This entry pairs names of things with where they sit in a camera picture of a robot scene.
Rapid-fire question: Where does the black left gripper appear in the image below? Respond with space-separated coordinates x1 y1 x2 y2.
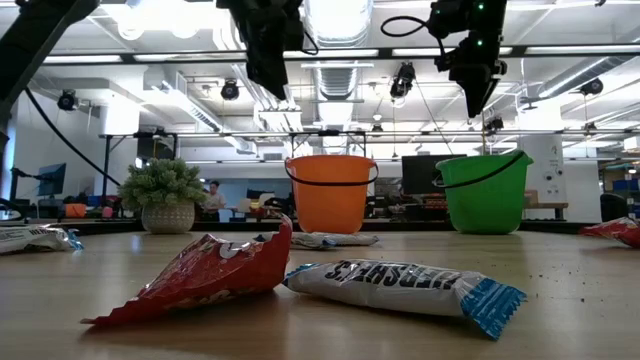
218 0 290 101

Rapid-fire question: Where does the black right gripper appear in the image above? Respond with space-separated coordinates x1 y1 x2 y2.
433 30 509 120

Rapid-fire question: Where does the white blue Hershey's bar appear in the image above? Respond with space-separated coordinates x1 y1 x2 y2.
253 231 339 251
319 231 381 247
282 258 529 341
0 223 85 256

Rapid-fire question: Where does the red Skittles candy bag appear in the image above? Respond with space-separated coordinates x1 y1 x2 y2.
79 213 295 330
577 216 640 250

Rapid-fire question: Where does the dark monitor on arm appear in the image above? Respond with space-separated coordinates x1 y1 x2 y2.
35 162 68 198

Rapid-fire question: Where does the black overhead light beam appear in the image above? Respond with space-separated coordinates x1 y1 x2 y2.
42 44 640 65

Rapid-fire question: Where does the black computer monitor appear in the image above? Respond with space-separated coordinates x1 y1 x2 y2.
401 154 441 196

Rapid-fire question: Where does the green plastic bucket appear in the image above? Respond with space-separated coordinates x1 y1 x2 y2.
432 149 534 235

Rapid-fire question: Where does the wooden background desk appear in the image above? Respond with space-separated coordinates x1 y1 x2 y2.
522 201 570 221

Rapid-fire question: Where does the person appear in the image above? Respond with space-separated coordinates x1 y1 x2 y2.
202 179 227 223

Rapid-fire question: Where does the black background rack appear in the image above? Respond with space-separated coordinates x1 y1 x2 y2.
98 130 179 201

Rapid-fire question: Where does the orange plastic bucket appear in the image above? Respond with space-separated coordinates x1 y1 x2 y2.
283 154 380 235

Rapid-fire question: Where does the green potted plant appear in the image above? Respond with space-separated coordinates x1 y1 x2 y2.
117 157 209 235

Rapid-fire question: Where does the black office chair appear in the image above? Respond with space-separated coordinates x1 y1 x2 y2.
598 192 630 221

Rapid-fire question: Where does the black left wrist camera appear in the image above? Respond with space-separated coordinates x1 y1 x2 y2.
283 0 307 52

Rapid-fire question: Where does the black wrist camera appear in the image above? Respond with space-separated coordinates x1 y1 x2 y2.
428 0 474 40
283 0 307 52

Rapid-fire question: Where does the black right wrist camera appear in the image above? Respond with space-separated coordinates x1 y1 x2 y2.
428 0 474 40

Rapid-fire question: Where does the silver ventilation duct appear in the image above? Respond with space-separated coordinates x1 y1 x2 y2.
302 0 375 101
537 54 634 99

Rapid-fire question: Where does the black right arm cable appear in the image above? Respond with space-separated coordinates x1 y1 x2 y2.
379 14 447 57

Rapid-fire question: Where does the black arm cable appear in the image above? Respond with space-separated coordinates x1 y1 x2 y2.
23 87 122 187
379 14 447 57

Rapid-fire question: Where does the black aluminium table frame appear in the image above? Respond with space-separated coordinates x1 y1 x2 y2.
0 217 601 236

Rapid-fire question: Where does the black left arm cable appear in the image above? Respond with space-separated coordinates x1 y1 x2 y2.
23 87 122 187

